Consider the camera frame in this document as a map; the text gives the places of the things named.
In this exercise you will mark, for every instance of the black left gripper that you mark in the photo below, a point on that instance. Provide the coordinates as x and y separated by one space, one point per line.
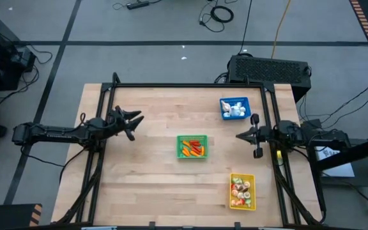
117 121

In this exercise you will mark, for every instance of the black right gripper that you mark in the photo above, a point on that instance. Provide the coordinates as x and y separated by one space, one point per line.
267 134

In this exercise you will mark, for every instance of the large white garlic bulb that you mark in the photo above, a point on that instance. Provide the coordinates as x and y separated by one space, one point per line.
235 110

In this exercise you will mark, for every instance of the green cap mushroom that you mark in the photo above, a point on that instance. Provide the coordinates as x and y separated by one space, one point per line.
248 201
240 180
234 180

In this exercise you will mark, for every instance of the beige mushroom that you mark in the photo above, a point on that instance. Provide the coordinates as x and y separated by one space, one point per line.
247 184
241 195

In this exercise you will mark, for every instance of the red chili pepper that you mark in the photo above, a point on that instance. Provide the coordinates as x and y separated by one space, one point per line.
195 144
194 141
196 149

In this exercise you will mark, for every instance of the green plastic basket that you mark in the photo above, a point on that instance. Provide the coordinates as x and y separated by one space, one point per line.
180 153

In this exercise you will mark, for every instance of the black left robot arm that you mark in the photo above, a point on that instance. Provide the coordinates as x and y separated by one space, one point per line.
53 132

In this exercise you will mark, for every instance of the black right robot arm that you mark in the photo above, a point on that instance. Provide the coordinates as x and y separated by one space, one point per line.
315 137

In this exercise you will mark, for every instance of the blue plastic basket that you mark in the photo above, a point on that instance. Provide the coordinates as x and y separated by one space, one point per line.
248 116

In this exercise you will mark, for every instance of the small yellow sticker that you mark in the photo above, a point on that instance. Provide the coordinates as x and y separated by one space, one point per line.
279 155

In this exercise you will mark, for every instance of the black power adapter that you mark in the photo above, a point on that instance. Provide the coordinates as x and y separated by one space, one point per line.
310 123

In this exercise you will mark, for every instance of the black computer tower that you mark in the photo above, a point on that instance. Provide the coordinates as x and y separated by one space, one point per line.
267 72

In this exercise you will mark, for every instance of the yellow plastic basket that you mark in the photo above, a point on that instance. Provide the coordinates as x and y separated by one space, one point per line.
232 207

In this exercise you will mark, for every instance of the white printed paper sheet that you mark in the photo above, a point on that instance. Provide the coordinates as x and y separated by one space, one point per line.
337 166

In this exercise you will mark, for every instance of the black power strip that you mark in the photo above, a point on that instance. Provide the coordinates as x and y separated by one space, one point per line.
137 4

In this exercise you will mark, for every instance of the black metal stand beam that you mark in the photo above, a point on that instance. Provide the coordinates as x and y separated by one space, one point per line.
363 150

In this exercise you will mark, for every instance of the dark grey side table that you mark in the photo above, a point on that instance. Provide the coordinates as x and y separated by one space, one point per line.
366 180

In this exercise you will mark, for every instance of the black box hazard stripes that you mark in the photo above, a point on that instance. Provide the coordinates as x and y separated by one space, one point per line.
8 217

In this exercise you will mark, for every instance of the black aluminium table frame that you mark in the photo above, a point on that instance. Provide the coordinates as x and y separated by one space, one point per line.
171 85

